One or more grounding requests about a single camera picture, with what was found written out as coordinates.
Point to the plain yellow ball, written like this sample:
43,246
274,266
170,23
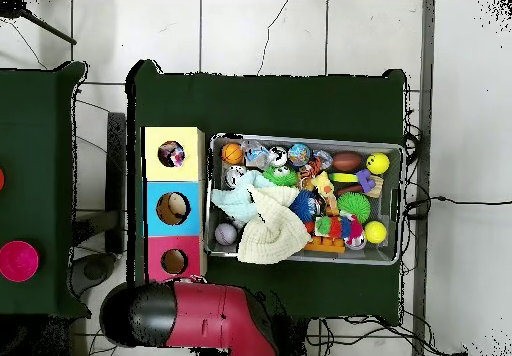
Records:
375,232

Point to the clear mesh bin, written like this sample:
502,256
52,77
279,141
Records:
392,252

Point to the side table with green cloth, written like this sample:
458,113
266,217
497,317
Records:
40,172

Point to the brown toy football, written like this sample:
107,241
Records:
347,161

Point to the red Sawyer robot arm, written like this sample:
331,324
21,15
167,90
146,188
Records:
208,316

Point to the green spiky ball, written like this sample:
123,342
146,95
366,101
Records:
354,206

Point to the small orange basketball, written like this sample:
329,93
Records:
233,154

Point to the wooden box with three holes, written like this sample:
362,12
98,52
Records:
156,204

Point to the cream yellow cloth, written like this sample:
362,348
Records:
272,228

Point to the globe print ball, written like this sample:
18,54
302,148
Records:
299,154

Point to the red disc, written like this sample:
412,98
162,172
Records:
2,179

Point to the pink disc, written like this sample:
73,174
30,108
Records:
18,262

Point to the black tripod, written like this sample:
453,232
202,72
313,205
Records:
12,9

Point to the yellow smiley ball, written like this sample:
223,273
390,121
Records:
378,163

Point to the colourful polka dot cloth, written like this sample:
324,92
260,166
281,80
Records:
173,155

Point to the multicolour fuzzy caterpillar toy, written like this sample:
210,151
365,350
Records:
340,228

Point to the mint green cloth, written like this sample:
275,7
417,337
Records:
232,200

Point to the green fuzzy toy with eyes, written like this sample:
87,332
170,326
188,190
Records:
280,177

